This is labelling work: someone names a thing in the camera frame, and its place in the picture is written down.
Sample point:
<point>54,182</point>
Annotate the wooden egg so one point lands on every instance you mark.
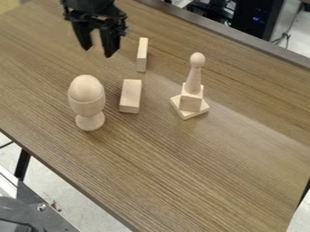
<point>85,88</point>

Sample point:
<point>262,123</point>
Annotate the wooden peg with ball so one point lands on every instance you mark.
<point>194,75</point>

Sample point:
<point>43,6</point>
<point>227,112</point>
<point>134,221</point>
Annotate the thick wooden block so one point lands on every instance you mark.
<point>131,95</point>

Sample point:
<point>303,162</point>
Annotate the thin wooden block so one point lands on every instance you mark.
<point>142,54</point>

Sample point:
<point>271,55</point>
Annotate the grey metal stand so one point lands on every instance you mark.
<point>28,211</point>

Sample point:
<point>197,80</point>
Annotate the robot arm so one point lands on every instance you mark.
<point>86,3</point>

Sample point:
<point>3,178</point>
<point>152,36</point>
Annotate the black computer tower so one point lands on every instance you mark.
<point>254,16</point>

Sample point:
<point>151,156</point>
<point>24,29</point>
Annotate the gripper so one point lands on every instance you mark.
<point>97,18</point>

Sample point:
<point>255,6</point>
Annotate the wooden cube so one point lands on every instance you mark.
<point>191,101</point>

